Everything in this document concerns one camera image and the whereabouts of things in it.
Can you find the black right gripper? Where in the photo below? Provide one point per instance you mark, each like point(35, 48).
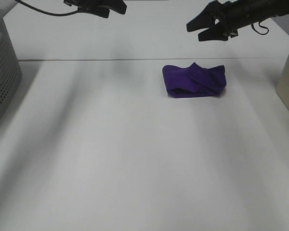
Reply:
point(221, 31)

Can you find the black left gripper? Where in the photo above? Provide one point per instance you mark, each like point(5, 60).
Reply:
point(103, 6)

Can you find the purple towel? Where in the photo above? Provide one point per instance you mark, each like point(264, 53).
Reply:
point(194, 81)

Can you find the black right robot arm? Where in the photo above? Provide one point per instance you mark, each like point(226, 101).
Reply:
point(256, 11)

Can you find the grey perforated plastic basket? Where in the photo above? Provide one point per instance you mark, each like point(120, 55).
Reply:
point(10, 71)

